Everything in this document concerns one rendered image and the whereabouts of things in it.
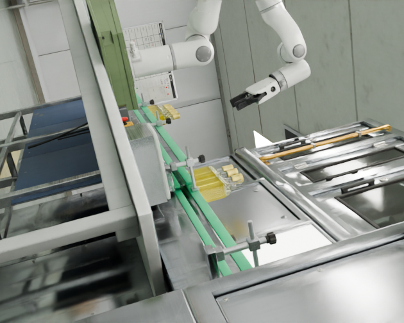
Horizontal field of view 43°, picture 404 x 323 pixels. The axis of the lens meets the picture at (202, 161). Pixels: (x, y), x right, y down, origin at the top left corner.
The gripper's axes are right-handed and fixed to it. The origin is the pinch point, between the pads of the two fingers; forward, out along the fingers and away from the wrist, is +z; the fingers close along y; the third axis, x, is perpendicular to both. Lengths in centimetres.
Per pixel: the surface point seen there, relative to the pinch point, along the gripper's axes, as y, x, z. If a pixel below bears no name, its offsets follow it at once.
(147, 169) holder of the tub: -26.1, 3.7, 39.3
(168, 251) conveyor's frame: -47, -13, 45
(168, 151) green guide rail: 15.8, -9.4, 29.5
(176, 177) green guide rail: 6.2, -16.4, 31.8
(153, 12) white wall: 592, -16, -70
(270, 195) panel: 7.0, -43.7, 1.4
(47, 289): -11, -23, 89
